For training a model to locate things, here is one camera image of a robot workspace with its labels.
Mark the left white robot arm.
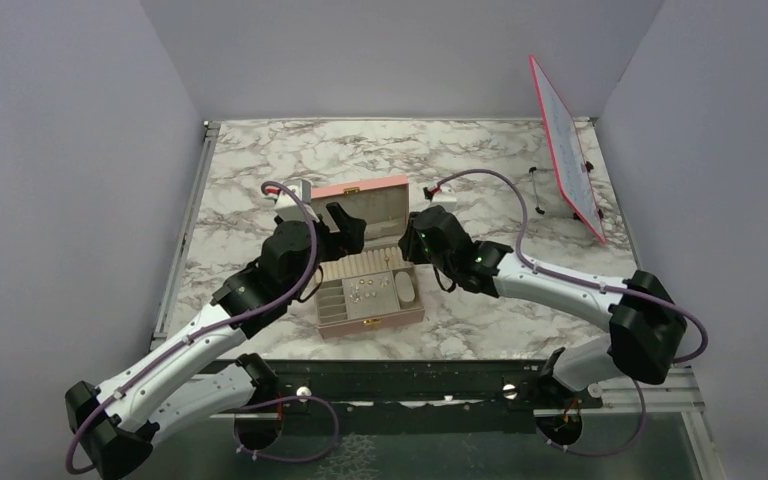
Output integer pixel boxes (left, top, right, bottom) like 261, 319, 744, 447
65, 202, 367, 479

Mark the beige watch pillow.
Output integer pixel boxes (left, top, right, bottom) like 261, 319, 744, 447
394, 271, 418, 309

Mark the black metal base rail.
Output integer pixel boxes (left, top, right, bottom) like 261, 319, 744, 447
142, 354, 624, 439

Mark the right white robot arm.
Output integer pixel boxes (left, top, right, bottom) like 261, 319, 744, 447
399, 206, 687, 407

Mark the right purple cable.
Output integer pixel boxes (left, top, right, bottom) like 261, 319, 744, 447
423, 168, 710, 460

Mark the pink jewelry box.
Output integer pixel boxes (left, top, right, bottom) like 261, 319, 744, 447
311, 175, 425, 339

